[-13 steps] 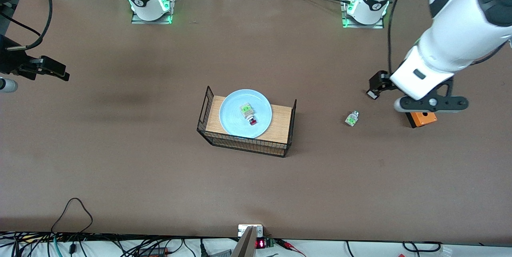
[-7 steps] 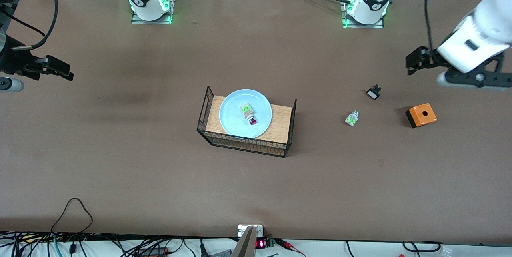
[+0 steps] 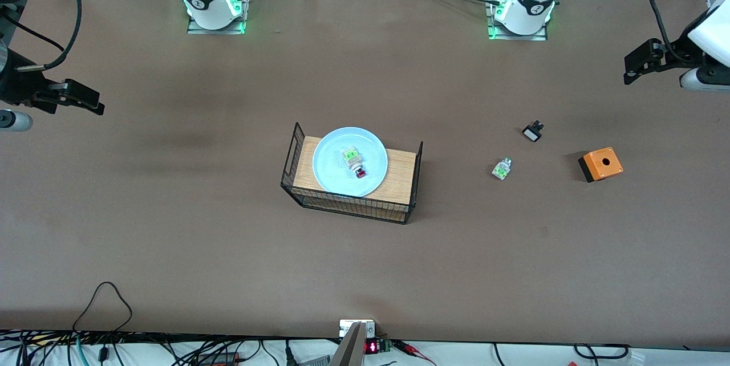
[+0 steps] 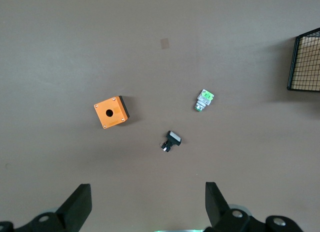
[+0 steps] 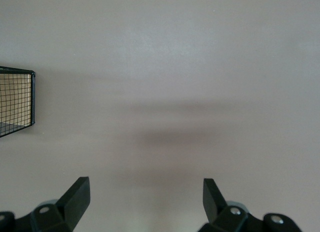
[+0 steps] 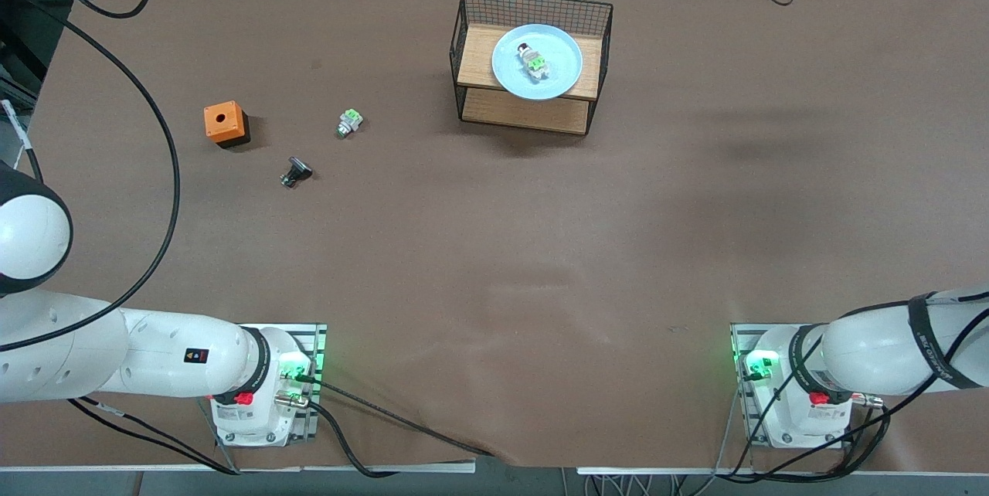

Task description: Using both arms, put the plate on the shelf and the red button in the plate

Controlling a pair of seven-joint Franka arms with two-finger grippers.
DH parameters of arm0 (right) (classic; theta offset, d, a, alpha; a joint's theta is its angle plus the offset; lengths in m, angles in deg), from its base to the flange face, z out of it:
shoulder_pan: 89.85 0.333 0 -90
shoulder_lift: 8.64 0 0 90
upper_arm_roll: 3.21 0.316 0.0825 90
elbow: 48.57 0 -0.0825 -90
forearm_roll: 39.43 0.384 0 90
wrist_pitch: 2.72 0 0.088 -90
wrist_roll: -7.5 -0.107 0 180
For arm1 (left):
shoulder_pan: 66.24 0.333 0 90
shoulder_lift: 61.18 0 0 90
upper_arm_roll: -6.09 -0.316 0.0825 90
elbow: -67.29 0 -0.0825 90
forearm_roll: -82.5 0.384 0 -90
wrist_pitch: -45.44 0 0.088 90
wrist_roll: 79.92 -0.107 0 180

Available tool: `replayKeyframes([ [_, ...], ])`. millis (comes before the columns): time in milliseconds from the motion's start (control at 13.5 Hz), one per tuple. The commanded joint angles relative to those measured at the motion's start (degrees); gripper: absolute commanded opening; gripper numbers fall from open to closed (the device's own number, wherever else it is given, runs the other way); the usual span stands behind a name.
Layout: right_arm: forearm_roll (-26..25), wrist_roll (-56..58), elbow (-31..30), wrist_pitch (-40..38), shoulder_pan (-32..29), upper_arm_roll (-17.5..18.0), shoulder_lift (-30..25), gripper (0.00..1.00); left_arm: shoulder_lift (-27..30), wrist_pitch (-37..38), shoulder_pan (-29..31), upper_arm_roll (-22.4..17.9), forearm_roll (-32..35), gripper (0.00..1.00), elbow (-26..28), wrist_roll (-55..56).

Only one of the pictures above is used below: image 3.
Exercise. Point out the red digit display module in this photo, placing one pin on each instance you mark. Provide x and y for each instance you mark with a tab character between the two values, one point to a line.
372	347

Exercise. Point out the light blue round plate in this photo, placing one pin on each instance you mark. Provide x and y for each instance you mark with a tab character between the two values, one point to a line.
331	166

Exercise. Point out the beige slanted strip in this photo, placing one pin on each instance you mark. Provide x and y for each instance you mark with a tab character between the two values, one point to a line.
349	352

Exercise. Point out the orange button enclosure box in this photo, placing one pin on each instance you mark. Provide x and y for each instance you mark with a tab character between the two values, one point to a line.
603	163

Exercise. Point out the green white contact block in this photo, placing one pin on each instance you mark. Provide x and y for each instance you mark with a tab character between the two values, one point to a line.
502	170

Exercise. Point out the black power adapter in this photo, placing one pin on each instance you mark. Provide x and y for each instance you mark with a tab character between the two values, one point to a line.
219	359

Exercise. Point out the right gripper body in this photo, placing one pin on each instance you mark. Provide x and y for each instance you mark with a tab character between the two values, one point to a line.
17	85

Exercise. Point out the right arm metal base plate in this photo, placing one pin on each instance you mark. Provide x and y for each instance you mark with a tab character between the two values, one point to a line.
193	28

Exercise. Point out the black white push button switch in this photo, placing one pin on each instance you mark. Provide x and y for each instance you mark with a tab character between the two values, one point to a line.
532	134

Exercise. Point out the red clip lead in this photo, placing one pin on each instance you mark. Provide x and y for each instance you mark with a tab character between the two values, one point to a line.
408	346

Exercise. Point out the grey power strip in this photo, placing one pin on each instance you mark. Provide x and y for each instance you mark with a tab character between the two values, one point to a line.
313	362

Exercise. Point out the small metal bracket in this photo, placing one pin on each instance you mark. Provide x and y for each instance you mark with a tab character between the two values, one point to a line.
345	329

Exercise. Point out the red push button switch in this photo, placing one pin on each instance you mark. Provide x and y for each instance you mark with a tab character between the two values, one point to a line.
352	156

